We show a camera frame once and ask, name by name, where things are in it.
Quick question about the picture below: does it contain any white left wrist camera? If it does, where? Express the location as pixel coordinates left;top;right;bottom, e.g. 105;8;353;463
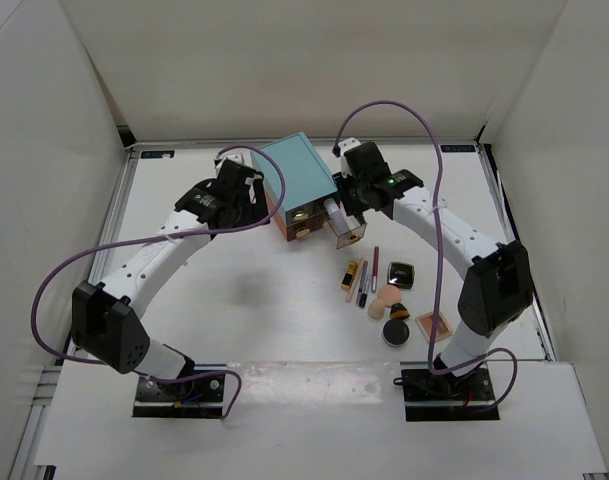
213;153;246;166

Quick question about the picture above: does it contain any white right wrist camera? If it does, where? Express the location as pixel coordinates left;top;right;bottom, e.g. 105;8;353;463
332;137;361;158

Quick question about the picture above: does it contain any silver black eyeliner pen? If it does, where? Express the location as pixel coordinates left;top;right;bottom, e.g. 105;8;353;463
356;261;371;308

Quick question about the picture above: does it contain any pink makeup pencil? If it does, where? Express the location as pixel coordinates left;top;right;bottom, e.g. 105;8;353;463
345;258;366;303

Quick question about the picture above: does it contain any red lip gloss stick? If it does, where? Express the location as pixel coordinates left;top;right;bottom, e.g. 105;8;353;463
372;245;380;279

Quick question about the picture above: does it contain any black square compact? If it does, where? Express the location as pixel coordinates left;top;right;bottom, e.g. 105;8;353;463
387;261;415;290

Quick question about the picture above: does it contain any black orange kabuki brush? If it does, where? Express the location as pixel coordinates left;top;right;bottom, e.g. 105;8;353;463
389;302;410;320

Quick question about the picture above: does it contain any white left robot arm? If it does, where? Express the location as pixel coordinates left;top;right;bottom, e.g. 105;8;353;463
71;159;268;400

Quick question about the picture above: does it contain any lavender lipstick tube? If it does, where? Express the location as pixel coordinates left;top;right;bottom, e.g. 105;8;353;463
324;198;350;236

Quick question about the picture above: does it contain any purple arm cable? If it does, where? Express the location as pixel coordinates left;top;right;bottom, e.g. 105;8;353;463
331;100;518;414
32;145;287;420

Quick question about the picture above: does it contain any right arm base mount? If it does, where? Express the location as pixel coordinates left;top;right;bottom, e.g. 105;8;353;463
393;367;500;422

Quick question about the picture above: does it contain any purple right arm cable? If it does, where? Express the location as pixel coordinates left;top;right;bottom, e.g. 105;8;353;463
331;100;518;414

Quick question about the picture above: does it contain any gold black lipstick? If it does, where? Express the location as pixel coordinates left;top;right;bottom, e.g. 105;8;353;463
340;261;359;291

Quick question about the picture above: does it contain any teal and orange drawer box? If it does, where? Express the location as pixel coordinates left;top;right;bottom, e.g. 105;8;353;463
251;132;339;242

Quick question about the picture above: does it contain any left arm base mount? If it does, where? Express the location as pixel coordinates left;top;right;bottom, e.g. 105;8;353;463
132;365;226;419

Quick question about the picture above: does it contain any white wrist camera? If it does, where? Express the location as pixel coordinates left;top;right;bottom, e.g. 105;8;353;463
213;153;246;166
332;137;361;158

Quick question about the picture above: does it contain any black round jar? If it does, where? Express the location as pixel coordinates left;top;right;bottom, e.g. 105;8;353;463
382;319;411;348

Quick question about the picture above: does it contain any peach makeup sponge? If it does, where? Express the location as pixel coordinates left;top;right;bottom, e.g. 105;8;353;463
368;285;401;320

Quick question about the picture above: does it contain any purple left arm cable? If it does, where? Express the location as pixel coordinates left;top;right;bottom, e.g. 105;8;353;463
32;145;287;420

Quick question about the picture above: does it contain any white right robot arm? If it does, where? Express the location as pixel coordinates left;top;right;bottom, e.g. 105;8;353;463
333;138;534;400

